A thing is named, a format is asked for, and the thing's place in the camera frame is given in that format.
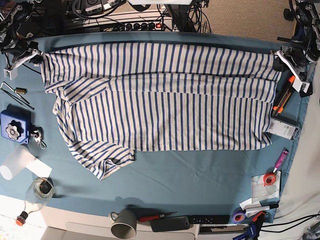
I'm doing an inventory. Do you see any red tape roll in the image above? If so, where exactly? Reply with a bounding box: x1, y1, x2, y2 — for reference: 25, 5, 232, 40
263, 172, 277, 186

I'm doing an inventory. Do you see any purple tape roll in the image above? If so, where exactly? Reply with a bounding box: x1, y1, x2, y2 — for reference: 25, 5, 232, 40
232, 210, 247, 224

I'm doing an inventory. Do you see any blue white striped T-shirt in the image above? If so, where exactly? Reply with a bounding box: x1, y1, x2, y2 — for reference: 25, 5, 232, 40
40, 42, 281, 180

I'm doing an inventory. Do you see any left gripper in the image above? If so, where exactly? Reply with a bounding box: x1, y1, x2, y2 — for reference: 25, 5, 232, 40
269, 44, 310, 92

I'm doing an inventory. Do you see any blue box with knob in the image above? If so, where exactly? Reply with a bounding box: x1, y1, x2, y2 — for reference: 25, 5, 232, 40
0, 109, 32, 144

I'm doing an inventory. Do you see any red handled screwdriver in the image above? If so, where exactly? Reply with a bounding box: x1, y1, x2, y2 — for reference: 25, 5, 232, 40
138, 211, 176, 223

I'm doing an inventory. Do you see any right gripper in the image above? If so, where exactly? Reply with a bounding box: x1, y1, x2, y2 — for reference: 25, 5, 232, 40
3, 40, 44, 80

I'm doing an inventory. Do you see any orange black utility knife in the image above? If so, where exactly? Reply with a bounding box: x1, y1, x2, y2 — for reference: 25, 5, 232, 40
271, 75, 295, 116

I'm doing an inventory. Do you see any blue black bar clamp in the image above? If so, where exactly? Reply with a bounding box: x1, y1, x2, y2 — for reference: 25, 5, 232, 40
233, 211, 266, 240

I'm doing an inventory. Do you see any metal hex key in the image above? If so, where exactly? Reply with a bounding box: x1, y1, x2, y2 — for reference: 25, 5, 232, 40
0, 81, 35, 110

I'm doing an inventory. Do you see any frosted plastic cup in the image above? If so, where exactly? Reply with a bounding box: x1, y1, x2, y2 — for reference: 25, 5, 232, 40
0, 145, 36, 180

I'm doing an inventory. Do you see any black marker pen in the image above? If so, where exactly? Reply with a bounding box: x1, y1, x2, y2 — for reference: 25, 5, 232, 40
244, 203, 279, 214

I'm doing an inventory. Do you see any black power strip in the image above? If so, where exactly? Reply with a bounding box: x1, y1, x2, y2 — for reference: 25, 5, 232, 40
64, 16, 174, 34

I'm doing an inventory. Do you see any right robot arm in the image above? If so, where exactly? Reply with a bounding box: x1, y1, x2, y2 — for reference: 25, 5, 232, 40
0, 0, 44, 80

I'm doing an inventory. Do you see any small black square block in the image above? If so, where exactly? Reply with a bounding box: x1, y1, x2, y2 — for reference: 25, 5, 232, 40
299, 84, 313, 98

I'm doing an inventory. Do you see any clear glass bottle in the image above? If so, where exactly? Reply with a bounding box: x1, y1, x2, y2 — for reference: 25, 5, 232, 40
15, 177, 55, 226

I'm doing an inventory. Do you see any grey ceramic mug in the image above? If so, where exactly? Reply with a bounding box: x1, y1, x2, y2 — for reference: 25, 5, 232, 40
110, 209, 137, 240

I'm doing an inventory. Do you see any printed paper map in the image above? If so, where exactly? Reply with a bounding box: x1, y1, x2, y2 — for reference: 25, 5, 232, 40
239, 171, 281, 210

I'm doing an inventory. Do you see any purple glue tube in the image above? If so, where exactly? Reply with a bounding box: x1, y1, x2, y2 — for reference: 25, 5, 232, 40
272, 149, 289, 173

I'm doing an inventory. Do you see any clear plastic screw box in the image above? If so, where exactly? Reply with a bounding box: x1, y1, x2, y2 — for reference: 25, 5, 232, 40
267, 117, 301, 141

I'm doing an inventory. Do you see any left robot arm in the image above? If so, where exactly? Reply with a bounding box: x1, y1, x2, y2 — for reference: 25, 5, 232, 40
273, 0, 320, 98

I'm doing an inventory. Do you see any black smartphone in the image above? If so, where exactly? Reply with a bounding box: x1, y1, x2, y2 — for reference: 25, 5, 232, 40
149, 216, 190, 233

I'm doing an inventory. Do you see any metal key ring clip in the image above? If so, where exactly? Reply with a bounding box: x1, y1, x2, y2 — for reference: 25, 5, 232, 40
30, 129, 47, 150

